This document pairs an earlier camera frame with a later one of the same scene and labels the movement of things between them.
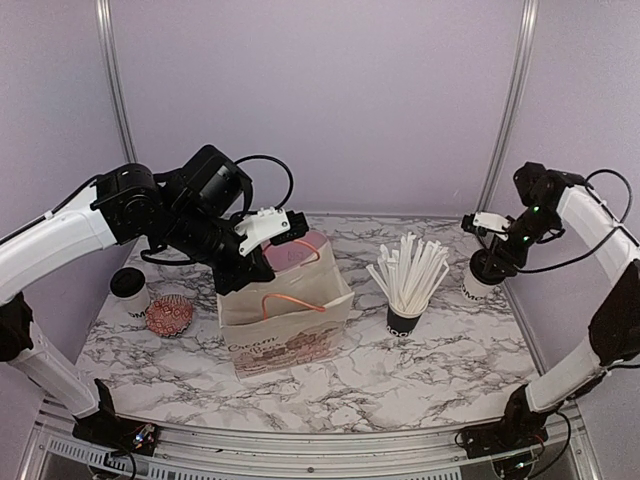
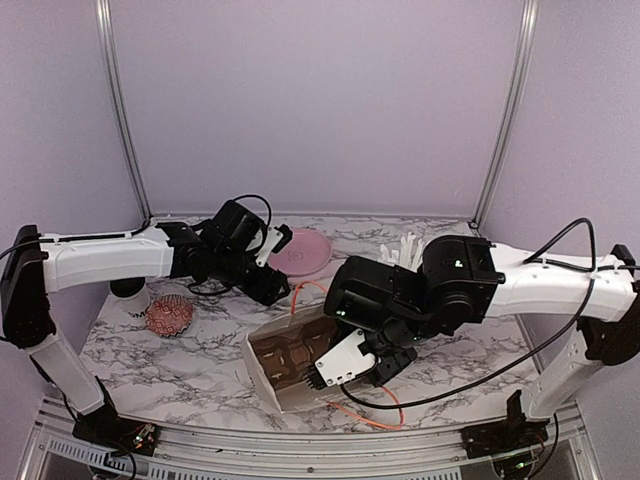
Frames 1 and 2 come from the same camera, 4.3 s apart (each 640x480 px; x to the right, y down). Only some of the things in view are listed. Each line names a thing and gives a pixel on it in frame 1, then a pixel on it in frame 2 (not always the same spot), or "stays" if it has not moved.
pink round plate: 288,255 stays
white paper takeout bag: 293,320 -> 301,398
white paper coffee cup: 132,312 stays
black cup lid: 127,282 stays
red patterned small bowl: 169,315 stays
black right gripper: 502,249 -> 378,378
